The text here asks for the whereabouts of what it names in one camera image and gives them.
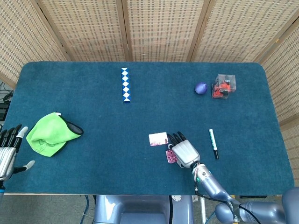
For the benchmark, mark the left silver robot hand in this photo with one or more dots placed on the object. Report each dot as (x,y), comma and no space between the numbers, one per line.
(7,158)

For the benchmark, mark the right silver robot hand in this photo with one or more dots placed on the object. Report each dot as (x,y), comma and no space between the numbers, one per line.
(185,152)

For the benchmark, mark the pink patterned playing card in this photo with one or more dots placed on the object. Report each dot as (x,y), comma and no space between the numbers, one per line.
(157,138)
(170,157)

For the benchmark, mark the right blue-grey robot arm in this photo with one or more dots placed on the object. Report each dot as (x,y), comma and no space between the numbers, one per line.
(210,184)

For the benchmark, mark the green white marker pen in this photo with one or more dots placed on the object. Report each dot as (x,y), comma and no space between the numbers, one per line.
(213,142)

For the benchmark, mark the green microfiber cloth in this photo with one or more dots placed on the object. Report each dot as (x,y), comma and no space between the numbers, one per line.
(46,135)

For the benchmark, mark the blue purple ball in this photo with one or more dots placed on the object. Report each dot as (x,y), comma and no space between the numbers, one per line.
(201,88)

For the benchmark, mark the blue-grey robot torso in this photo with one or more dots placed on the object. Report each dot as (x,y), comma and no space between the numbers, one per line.
(140,210)

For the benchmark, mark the clear box with red items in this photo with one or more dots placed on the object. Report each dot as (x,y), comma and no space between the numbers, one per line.
(223,88)

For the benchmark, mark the blue felt table mat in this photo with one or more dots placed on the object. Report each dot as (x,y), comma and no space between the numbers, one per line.
(105,151)

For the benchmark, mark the blue white snake puzzle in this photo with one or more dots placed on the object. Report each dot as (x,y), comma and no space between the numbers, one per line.
(125,86)

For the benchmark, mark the woven folding screen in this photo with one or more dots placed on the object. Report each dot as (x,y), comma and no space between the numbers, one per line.
(163,30)

